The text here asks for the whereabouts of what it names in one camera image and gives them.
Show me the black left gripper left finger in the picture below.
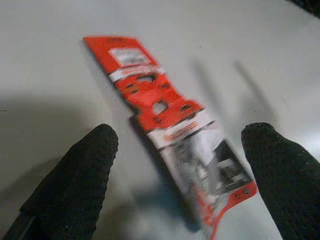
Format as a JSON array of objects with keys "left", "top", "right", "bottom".
[{"left": 0, "top": 123, "right": 119, "bottom": 240}]

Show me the red and white packaging card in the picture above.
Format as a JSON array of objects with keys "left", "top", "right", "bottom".
[{"left": 82, "top": 36, "right": 258, "bottom": 240}]

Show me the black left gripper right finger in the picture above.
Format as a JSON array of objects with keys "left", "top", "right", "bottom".
[{"left": 241, "top": 122, "right": 320, "bottom": 240}]

